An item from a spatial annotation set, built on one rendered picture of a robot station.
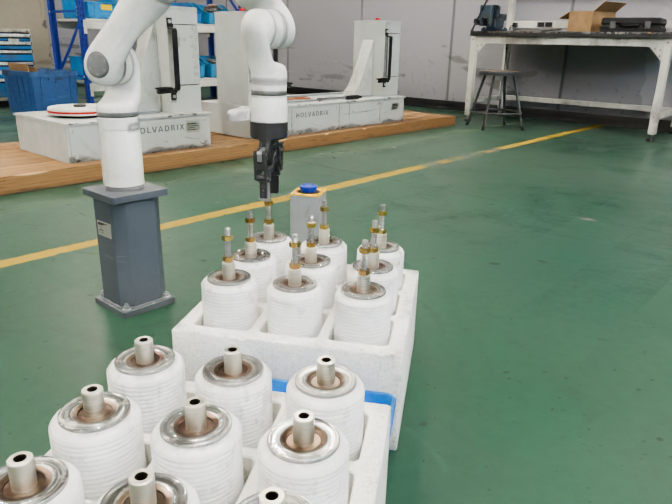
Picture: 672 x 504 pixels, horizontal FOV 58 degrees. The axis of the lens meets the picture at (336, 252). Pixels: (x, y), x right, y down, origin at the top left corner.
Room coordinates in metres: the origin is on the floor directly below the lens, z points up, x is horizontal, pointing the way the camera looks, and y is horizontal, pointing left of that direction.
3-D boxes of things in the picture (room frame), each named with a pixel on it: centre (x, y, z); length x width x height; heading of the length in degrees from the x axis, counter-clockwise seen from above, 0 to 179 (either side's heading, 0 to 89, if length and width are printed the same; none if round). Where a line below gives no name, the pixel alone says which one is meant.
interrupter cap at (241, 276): (0.98, 0.18, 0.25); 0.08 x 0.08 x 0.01
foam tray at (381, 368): (1.07, 0.05, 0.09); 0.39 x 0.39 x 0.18; 79
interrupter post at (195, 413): (0.55, 0.15, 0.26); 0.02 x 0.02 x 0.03
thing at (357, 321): (0.93, -0.05, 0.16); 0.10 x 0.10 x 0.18
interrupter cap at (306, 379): (0.65, 0.01, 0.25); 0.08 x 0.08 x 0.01
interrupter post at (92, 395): (0.57, 0.26, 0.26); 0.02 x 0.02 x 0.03
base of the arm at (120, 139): (1.42, 0.51, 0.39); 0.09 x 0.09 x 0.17; 49
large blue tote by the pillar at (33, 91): (5.22, 2.50, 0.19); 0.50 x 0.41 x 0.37; 53
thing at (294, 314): (0.96, 0.07, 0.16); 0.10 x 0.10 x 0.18
